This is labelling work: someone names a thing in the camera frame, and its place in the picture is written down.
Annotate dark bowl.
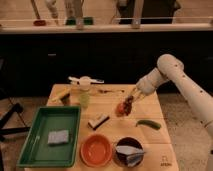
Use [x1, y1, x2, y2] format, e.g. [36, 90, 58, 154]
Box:
[114, 137, 145, 168]

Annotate blue grey sponge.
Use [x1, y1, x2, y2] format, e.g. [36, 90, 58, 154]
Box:
[47, 130, 69, 145]

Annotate dark red grape bunch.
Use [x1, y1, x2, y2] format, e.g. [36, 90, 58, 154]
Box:
[123, 96, 134, 115]

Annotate grey cloth in bowl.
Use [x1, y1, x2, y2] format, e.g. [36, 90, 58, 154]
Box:
[115, 145, 145, 167]

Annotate green chili pepper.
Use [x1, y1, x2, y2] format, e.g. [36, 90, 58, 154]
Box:
[136, 120, 161, 130]

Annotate white handled tool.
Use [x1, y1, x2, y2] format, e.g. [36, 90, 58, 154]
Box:
[68, 76, 104, 85]

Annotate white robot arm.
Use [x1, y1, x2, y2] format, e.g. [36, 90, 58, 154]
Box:
[130, 54, 213, 171]

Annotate orange tomato fruit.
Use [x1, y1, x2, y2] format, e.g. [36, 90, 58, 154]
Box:
[115, 103, 124, 117]

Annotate red bowl on counter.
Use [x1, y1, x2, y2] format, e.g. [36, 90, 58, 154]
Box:
[33, 20, 46, 26]

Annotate orange red bowl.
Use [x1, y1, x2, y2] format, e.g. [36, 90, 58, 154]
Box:
[80, 134, 113, 167]

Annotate green clear bottle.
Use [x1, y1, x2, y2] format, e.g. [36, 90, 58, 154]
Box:
[79, 76, 91, 108]

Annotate black tripod stand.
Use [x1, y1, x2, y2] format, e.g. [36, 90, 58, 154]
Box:
[0, 103, 30, 142]

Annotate green plastic tray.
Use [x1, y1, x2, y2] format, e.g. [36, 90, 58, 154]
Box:
[17, 106, 81, 168]

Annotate green object on counter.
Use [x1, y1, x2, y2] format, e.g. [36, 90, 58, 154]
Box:
[65, 17, 94, 25]

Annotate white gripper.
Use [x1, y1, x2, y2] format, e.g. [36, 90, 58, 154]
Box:
[127, 68, 167, 103]

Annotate black white eraser block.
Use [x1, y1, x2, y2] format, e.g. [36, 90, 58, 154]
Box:
[88, 115, 110, 130]

